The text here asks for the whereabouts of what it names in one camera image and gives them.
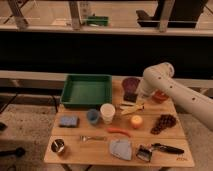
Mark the peeled banana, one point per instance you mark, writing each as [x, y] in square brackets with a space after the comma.
[128, 109]

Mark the black eraser block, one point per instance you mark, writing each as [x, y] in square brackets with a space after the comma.
[130, 97]

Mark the orange fruit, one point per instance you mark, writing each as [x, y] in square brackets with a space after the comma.
[136, 121]

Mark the small steel cup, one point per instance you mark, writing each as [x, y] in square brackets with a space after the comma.
[58, 146]

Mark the dark grape bunch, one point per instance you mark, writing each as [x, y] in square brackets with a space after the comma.
[163, 122]

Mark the purple bowl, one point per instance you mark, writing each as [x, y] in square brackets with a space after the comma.
[130, 84]

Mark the blue plastic cup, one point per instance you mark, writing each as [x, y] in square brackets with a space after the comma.
[93, 116]

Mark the blue sponge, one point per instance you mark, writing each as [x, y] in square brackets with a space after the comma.
[68, 121]

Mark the orange carrot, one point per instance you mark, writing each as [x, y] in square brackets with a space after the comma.
[118, 130]

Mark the green box on shelf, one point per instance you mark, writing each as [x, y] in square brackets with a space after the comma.
[94, 20]

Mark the black machine in background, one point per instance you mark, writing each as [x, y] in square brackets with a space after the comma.
[185, 14]

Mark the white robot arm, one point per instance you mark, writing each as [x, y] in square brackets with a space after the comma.
[160, 77]

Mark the white paper cup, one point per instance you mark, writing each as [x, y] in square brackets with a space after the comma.
[107, 111]

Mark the red bowl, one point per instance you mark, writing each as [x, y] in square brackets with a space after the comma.
[159, 97]

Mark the grey folded cloth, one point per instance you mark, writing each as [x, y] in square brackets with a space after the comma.
[121, 148]

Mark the green plastic tray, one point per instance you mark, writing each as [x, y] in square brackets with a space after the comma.
[86, 91]

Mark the metal fork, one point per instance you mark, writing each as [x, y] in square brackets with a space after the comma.
[86, 138]

